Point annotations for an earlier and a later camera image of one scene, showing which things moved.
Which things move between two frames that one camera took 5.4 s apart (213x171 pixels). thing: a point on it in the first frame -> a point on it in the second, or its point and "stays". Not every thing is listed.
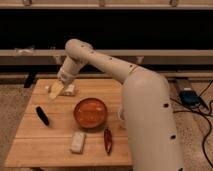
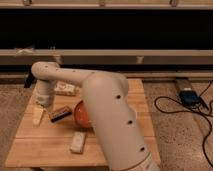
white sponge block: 77,144 stays
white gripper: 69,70 -> 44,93
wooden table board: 81,127 stays
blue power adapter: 189,98 stays
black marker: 42,115 -> 60,116
